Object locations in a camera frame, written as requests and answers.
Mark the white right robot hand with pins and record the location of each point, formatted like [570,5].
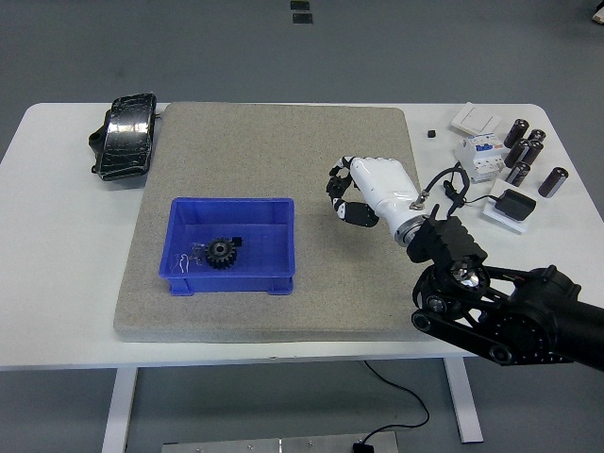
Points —
[384,186]

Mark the large black gear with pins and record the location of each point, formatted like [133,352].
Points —
[220,253]

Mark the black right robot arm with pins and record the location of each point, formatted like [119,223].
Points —
[519,325]

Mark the blue plastic box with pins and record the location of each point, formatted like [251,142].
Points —
[264,278]

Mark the small black cube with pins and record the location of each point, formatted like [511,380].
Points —
[431,133]

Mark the white circuit breaker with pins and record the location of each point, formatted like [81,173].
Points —
[476,158]

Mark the grey-brown mat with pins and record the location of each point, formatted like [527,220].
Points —
[264,151]

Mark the white flat plate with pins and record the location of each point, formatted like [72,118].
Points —
[512,225]

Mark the black power adapter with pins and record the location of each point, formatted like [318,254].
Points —
[516,205]

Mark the black cylindrical capacitor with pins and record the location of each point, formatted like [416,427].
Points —
[515,153]
[534,152]
[519,173]
[552,182]
[538,135]
[515,133]

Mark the black floor patch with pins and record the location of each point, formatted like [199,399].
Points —
[299,5]
[303,19]

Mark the small metal clip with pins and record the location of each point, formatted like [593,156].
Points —
[198,252]

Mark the white table leg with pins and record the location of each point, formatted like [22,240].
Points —
[118,410]
[462,406]

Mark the black tape-wrapped pad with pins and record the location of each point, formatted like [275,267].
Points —
[125,141]

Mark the tan brown object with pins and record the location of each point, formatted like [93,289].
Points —
[599,16]

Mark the grey metal floor plate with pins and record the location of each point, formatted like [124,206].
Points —
[236,446]

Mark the white wall switch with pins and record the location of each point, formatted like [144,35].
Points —
[474,118]

